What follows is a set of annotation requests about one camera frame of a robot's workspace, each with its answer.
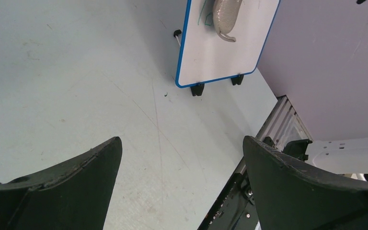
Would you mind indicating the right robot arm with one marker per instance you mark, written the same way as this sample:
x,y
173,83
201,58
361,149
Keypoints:
x,y
344,157

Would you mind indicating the grey eraser sponge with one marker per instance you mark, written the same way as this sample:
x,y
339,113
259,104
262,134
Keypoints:
x,y
225,14

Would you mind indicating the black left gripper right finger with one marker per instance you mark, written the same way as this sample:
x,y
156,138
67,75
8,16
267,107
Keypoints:
x,y
290,194

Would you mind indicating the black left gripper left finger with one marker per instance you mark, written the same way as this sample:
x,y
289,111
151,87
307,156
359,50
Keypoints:
x,y
72,195

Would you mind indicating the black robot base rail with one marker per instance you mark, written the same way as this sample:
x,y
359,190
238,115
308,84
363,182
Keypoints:
x,y
234,208

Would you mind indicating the blue framed small whiteboard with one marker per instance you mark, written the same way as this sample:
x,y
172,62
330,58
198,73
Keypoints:
x,y
204,57

